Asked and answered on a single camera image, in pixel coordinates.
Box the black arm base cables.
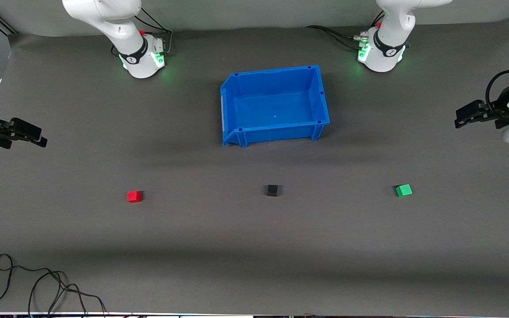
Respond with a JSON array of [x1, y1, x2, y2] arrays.
[[111, 7, 174, 57], [305, 11, 385, 50]]

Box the dark grey table mat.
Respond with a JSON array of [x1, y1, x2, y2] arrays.
[[0, 15, 509, 315]]

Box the blue plastic storage bin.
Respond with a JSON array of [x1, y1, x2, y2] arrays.
[[220, 64, 331, 148]]

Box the black right arm base cables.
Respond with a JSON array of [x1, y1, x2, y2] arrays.
[[111, 7, 174, 57]]

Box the black left arm base cables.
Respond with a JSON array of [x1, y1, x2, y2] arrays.
[[305, 11, 385, 50]]

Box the thin black loose cable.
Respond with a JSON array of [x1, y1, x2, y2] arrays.
[[0, 254, 107, 317]]

